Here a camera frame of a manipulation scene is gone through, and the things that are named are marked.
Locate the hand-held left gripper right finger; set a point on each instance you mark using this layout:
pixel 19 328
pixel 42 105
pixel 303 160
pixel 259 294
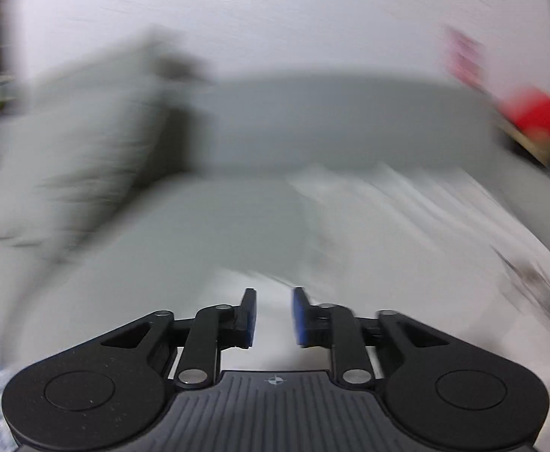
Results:
pixel 299 318

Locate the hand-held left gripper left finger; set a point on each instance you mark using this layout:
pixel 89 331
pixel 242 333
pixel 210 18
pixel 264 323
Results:
pixel 249 318

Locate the white pillowcase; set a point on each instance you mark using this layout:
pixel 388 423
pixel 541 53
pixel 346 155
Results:
pixel 421 235

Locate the grey sofa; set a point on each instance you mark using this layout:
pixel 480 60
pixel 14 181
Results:
pixel 326 117

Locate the large grey cushion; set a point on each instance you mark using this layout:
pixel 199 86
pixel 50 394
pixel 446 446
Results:
pixel 91 127

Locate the red garment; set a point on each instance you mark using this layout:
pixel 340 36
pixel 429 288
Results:
pixel 541 113

